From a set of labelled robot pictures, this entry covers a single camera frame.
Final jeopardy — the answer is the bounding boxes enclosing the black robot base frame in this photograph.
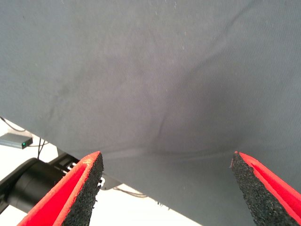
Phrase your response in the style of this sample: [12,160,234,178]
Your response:
[0,153,119,214]

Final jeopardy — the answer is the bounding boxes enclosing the thin black hub cable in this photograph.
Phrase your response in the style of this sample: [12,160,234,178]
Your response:
[0,117,26,132]

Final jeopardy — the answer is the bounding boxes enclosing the dark grey table cloth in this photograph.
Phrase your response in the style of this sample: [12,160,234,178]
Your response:
[0,0,301,226]

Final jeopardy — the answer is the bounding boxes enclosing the looped thin black floor cable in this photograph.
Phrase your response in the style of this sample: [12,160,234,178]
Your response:
[37,138,49,161]

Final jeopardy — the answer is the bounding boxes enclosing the small grey hub box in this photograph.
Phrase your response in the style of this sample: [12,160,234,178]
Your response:
[0,133,33,150]

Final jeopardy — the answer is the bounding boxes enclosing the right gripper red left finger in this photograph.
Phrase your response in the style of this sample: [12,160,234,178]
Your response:
[17,151,104,226]

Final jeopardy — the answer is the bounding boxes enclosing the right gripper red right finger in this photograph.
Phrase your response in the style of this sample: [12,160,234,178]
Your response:
[230,151,301,226]

